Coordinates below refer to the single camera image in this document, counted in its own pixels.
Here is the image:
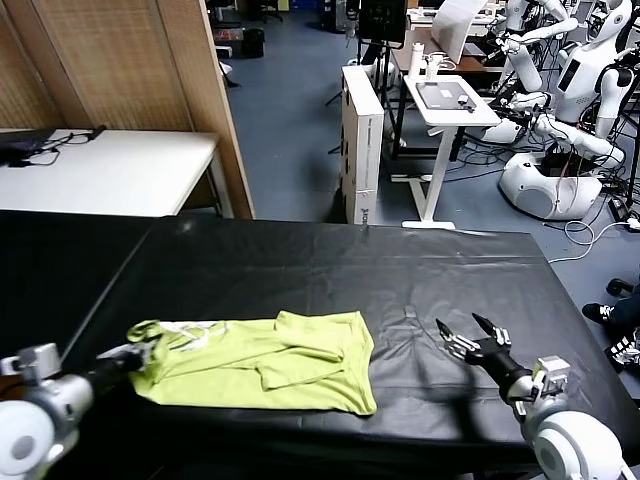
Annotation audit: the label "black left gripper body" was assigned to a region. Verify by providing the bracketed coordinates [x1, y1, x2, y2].
[92, 347, 146, 386]

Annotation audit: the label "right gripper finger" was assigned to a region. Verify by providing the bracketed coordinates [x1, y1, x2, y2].
[435, 318, 480, 359]
[472, 313, 511, 348]

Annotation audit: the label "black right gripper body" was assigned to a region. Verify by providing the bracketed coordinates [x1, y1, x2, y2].
[462, 337, 531, 396]

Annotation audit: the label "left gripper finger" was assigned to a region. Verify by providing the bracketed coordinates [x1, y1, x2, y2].
[130, 343, 154, 372]
[96, 344, 132, 364]

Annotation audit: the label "yellow-green T-shirt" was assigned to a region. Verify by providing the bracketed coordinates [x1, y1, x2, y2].
[126, 310, 377, 416]

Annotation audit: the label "small black table cover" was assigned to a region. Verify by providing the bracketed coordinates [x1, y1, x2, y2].
[0, 209, 156, 374]

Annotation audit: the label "black white striped shoe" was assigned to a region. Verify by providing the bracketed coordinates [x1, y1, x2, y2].
[582, 302, 616, 326]

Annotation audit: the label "black white patterned shoe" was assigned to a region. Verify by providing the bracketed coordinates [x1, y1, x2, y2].
[604, 329, 640, 374]

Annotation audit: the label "blue jeans leg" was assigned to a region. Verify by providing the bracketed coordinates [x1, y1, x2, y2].
[612, 297, 640, 331]

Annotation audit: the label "large black table cover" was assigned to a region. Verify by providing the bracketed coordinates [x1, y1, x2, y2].
[29, 217, 634, 466]

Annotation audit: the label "white rectangular table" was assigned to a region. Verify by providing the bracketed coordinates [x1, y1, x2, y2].
[0, 128, 220, 219]

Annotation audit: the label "tall white cardboard box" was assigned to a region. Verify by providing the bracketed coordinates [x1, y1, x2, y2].
[339, 64, 385, 226]

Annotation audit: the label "small white standing desk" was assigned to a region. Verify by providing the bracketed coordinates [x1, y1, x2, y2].
[389, 74, 502, 231]

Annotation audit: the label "black bag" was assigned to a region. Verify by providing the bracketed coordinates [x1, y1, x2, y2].
[0, 128, 56, 157]

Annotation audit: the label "white humanoid robot with base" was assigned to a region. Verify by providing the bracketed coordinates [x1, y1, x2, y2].
[480, 0, 640, 222]

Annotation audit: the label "brown wooden desk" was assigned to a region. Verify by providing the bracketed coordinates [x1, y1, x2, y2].
[390, 27, 507, 76]

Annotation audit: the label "white water bottle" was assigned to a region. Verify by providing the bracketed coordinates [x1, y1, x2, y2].
[408, 42, 425, 81]

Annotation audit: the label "wooden partition screen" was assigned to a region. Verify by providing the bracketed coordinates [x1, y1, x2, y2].
[0, 0, 256, 221]

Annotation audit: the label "white curved panel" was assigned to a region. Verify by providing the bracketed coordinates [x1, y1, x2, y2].
[431, 0, 485, 65]

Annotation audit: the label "black trash bin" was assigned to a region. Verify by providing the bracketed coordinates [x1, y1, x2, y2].
[243, 28, 265, 59]

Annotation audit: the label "black monitor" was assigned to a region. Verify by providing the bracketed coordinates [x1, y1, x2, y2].
[358, 0, 408, 51]

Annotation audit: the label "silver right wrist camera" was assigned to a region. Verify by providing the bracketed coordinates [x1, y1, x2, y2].
[529, 355, 571, 402]

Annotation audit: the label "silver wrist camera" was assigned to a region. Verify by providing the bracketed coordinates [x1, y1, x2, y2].
[0, 343, 62, 385]
[529, 355, 571, 402]

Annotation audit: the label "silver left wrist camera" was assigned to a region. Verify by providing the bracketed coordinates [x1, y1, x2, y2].
[0, 343, 62, 385]

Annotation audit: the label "white floor cable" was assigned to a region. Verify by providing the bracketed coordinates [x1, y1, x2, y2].
[548, 218, 640, 264]

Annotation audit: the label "black cables with adapter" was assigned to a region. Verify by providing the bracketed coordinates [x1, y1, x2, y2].
[4, 126, 107, 169]

